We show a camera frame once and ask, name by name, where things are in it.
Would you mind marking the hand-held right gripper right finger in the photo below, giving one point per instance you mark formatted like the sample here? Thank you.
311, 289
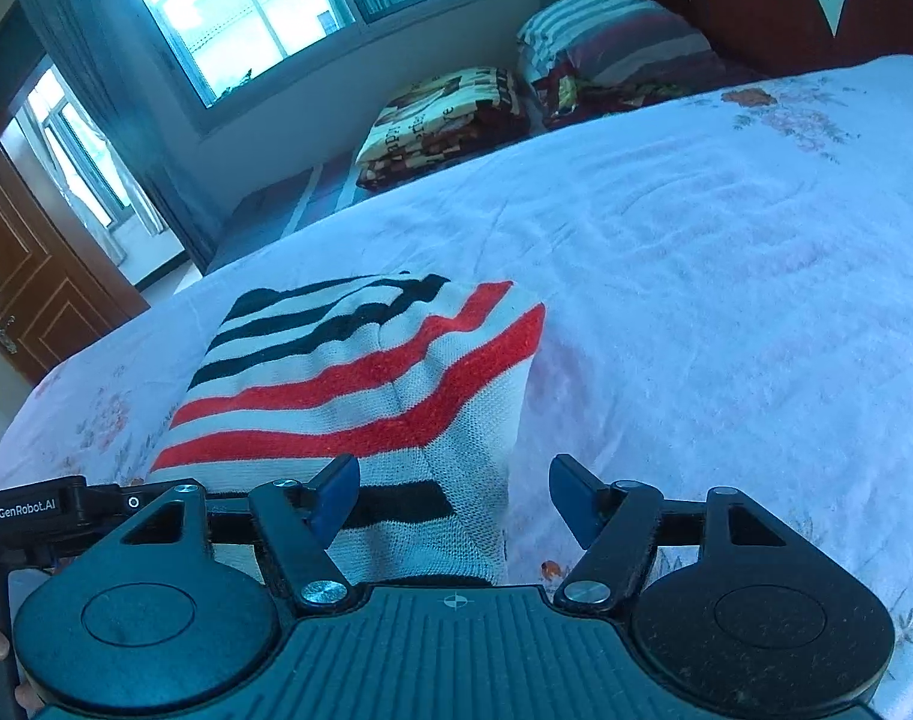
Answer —
576, 499

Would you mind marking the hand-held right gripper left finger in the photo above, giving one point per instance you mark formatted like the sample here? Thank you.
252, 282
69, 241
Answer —
335, 495

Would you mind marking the red black striped knit sweater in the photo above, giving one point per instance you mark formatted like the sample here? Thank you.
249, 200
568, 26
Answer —
366, 405

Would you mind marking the brass door lock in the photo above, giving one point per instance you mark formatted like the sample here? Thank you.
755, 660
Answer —
3, 336

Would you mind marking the brown wooden door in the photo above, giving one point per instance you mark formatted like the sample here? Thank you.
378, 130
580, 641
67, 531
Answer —
36, 277

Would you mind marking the pink floral bed sheet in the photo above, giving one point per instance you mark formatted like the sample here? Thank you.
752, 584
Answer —
689, 277

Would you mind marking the grey striped mattress cover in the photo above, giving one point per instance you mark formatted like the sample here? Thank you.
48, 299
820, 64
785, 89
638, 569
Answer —
291, 202

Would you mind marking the narrow balcony window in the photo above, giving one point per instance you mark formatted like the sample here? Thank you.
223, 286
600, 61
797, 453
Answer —
74, 165

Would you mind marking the folded printed blanket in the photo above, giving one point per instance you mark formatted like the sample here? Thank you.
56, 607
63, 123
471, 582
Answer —
441, 120

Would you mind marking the grey curtain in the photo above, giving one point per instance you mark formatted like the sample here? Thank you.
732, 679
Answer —
126, 105

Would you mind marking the striped pillow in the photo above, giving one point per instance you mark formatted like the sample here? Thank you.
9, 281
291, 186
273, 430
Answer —
614, 34

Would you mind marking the large sliding window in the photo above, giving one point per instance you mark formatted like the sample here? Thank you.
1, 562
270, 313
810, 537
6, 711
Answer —
291, 7

